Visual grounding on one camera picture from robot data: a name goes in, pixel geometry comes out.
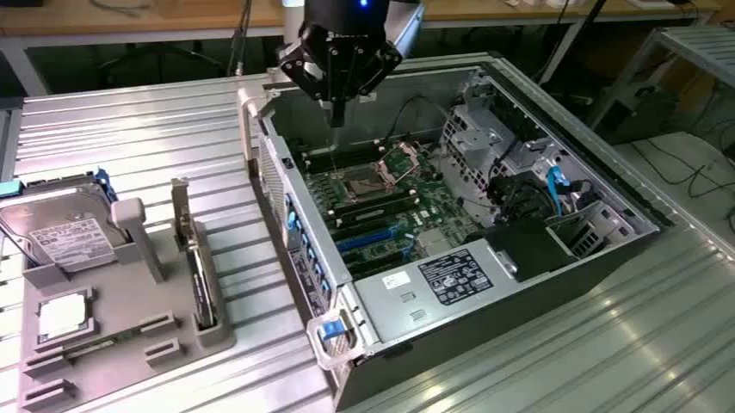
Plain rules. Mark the blue expansion slot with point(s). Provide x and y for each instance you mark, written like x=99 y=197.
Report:
x=368 y=240

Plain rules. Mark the perforated metal drive bay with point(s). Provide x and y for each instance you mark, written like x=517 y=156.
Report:
x=477 y=142

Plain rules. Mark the metal socket cover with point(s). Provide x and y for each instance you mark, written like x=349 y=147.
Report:
x=402 y=161

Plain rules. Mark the graphics card with metal bracket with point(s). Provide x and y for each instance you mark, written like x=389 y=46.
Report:
x=198 y=266

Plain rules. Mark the wooden desk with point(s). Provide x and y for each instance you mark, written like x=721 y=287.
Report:
x=69 y=23

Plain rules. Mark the silver chipset heat sink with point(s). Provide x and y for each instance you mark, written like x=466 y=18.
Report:
x=436 y=242

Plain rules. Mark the grey power supply with label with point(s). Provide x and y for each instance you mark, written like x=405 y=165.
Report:
x=402 y=310

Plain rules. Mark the metal slat shelf frame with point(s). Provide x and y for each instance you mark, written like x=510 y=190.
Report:
x=701 y=47

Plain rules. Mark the black chair base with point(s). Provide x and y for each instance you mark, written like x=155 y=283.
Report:
x=173 y=46

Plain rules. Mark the green RAM stick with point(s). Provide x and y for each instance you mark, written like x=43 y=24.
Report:
x=106 y=342

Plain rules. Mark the open black PC case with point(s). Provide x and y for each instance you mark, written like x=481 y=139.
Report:
x=517 y=344

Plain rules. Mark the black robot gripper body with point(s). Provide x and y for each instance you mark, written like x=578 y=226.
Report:
x=345 y=34

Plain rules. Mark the grey parts rack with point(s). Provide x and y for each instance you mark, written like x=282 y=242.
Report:
x=126 y=301

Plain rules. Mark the silver disk bay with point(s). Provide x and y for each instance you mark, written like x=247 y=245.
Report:
x=609 y=223

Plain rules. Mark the black plastic fan shroud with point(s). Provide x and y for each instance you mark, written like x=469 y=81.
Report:
x=517 y=245

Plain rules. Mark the black RAM slot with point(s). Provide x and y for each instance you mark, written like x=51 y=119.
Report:
x=377 y=215
x=345 y=155
x=374 y=204

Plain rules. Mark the teal plastic block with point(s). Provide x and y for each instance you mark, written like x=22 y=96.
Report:
x=11 y=189

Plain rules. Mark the silver hard disk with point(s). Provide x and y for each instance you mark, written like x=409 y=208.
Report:
x=63 y=232

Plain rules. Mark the silver CPU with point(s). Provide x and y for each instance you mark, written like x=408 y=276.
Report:
x=63 y=314

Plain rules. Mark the black box under shelf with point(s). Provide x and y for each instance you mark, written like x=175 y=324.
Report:
x=649 y=112

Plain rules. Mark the blue disk caddy rail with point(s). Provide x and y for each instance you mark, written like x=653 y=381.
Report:
x=103 y=185

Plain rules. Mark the green motherboard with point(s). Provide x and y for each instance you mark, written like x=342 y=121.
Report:
x=437 y=206

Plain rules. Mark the blue case release latch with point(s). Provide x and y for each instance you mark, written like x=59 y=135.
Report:
x=330 y=330

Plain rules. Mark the CPU socket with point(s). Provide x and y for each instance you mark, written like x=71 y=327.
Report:
x=365 y=183

